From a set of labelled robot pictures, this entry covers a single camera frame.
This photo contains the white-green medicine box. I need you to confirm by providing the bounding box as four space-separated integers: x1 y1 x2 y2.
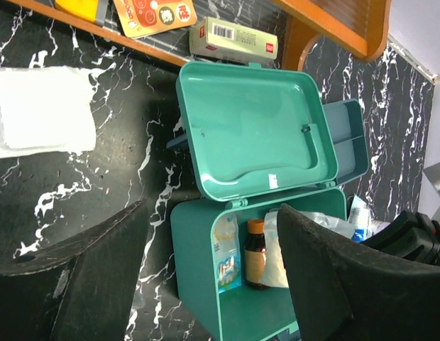
189 16 278 64

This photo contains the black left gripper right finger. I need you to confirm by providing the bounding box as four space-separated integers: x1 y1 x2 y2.
277 205 440 340

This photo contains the white gauze pad packet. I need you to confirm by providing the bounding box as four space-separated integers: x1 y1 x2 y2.
0 66 96 159

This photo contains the orange medicine box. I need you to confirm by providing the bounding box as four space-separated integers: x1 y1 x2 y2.
113 0 197 38

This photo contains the blue-white swab bag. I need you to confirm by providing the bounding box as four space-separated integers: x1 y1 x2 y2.
213 212 241 293

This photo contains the teal medicine kit box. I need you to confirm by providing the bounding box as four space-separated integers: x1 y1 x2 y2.
170 62 346 340

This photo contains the wooden orange shelf rack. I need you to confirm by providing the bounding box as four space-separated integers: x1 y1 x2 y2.
15 1 391 70

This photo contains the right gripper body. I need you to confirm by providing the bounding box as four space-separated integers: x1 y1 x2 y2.
361 210 440 266

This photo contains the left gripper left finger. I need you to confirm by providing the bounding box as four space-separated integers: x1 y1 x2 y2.
0 201 149 340

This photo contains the yellow small box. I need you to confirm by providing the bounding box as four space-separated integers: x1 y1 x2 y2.
54 0 109 26

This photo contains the brown bottle orange cap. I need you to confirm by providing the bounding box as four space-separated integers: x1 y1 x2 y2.
244 219 269 290

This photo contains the bag of cotton balls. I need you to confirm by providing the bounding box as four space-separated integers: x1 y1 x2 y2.
259 209 355 288

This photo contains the white-blue ointment tube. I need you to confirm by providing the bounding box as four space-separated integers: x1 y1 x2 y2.
348 195 390 242

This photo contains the blue-grey divided tray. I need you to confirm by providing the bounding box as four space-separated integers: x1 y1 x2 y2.
323 99 369 185

